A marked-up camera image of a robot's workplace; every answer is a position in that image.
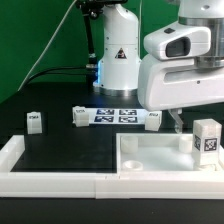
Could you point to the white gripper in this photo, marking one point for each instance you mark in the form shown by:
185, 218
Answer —
169, 77

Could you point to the white square tabletop tray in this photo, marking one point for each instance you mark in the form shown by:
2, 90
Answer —
145, 152

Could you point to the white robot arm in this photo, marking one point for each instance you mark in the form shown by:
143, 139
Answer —
118, 70

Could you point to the printed marker sheet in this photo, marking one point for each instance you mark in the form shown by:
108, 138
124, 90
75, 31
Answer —
116, 116

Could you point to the white U-shaped fence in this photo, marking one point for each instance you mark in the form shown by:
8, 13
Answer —
183, 185

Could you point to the black camera stand pole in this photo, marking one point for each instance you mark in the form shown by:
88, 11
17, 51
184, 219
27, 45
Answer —
91, 9

